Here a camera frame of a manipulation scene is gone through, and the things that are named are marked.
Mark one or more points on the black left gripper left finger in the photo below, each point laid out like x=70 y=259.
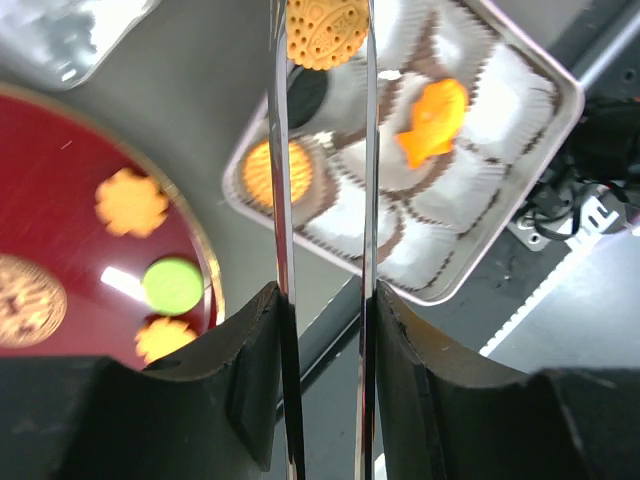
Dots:
x=206 y=411

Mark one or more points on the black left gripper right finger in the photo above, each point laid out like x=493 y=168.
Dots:
x=448 y=412

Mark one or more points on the silver metal tongs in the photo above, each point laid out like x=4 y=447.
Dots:
x=283 y=229

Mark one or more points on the orange leaf cookie large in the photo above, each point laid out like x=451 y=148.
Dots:
x=436 y=117

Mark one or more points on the black sandwich cookie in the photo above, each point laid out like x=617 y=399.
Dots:
x=307 y=90

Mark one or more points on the silver tin lid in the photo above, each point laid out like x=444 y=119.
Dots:
x=59 y=45

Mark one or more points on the orange round dotted cookie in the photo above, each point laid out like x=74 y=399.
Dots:
x=323 y=34

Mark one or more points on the orange flower cookie lower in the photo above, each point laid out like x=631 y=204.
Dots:
x=162 y=337

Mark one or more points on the orange flower cookie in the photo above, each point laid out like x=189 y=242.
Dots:
x=162 y=337
x=130 y=204

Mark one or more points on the green sandwich cookie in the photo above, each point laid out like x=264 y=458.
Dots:
x=172 y=286

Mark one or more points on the orange flower cookie right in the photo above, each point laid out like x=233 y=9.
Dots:
x=130 y=204

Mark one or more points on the red round lacquer tray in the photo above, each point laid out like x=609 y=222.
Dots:
x=69 y=287

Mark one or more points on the cookie tin with paper cups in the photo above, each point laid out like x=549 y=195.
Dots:
x=435 y=222

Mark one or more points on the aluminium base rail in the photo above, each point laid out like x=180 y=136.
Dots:
x=586 y=313

